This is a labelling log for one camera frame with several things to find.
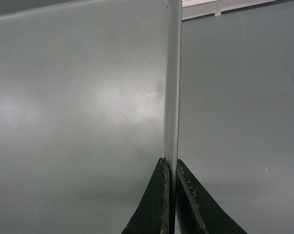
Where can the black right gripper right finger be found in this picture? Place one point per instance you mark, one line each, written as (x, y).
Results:
(197, 212)

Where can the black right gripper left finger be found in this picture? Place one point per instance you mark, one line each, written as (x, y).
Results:
(152, 215)

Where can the grey-green rectangular tray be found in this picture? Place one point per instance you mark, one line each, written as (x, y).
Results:
(83, 86)

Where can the white side shelf unit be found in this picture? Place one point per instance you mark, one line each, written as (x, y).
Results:
(192, 9)

